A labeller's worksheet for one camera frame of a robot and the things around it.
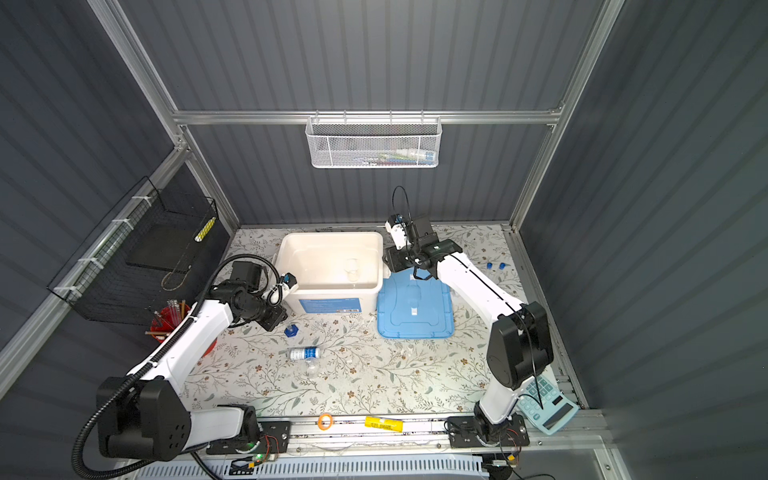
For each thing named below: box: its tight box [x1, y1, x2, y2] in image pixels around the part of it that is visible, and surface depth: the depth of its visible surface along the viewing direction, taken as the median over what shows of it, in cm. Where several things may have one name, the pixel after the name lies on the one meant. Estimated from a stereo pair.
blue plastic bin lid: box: [377, 268, 454, 339], surface depth 98 cm
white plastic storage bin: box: [273, 232, 391, 315], surface depth 101 cm
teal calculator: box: [516, 374, 580, 436], surface depth 76 cm
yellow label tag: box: [364, 416, 403, 433], surface depth 75 cm
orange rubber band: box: [317, 413, 333, 431], surface depth 77 cm
